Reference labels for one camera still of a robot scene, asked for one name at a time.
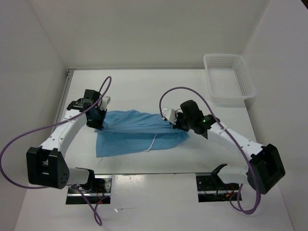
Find light blue shorts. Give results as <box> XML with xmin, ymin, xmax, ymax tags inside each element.
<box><xmin>95</xmin><ymin>110</ymin><xmax>189</xmax><ymax>158</ymax></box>

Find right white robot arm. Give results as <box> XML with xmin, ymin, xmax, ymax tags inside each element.
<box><xmin>163</xmin><ymin>100</ymin><xmax>285</xmax><ymax>194</ymax></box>

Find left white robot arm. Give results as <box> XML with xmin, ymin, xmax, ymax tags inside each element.
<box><xmin>26</xmin><ymin>90</ymin><xmax>111</xmax><ymax>193</ymax></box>

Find white perforated plastic basket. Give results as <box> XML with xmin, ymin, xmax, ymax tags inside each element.
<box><xmin>204</xmin><ymin>53</ymin><xmax>257</xmax><ymax>105</ymax></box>

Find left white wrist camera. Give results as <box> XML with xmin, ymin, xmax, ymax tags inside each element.
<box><xmin>98</xmin><ymin>96</ymin><xmax>111</xmax><ymax>110</ymax></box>

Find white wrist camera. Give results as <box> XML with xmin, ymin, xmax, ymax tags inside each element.
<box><xmin>162</xmin><ymin>107</ymin><xmax>178</xmax><ymax>125</ymax></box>
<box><xmin>98</xmin><ymin>96</ymin><xmax>111</xmax><ymax>110</ymax></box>

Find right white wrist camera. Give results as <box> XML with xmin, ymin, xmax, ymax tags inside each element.
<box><xmin>162</xmin><ymin>107</ymin><xmax>178</xmax><ymax>125</ymax></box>

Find aluminium table edge rail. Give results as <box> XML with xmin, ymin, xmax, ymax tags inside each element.
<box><xmin>54</xmin><ymin>69</ymin><xmax>75</xmax><ymax>123</ymax></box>

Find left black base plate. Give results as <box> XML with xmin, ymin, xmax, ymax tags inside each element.
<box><xmin>65</xmin><ymin>174</ymin><xmax>113</xmax><ymax>205</ymax></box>

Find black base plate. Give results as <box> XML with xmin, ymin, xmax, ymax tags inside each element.
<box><xmin>195</xmin><ymin>173</ymin><xmax>239</xmax><ymax>203</ymax></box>
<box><xmin>65</xmin><ymin>174</ymin><xmax>113</xmax><ymax>205</ymax></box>

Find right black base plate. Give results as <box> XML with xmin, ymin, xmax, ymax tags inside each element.
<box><xmin>195</xmin><ymin>173</ymin><xmax>239</xmax><ymax>203</ymax></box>

